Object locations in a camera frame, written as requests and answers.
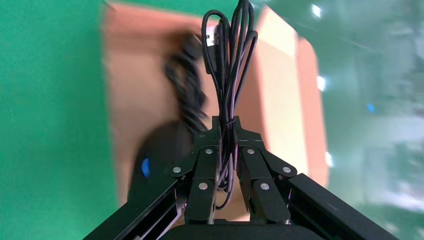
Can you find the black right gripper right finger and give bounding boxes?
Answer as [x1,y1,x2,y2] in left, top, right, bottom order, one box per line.
[233,115,398,240]

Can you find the black power cable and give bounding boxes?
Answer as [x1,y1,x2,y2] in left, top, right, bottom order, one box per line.
[163,32,210,134]

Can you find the black wired computer mouse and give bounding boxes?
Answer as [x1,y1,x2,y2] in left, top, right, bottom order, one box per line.
[127,0,259,211]

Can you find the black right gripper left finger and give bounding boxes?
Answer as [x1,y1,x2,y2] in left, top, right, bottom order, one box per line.
[82,115,220,240]

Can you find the green table cloth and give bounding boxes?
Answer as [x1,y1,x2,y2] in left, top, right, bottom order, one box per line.
[0,0,253,240]

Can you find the open brown cardboard box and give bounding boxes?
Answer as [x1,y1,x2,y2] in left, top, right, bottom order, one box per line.
[100,1,331,223]

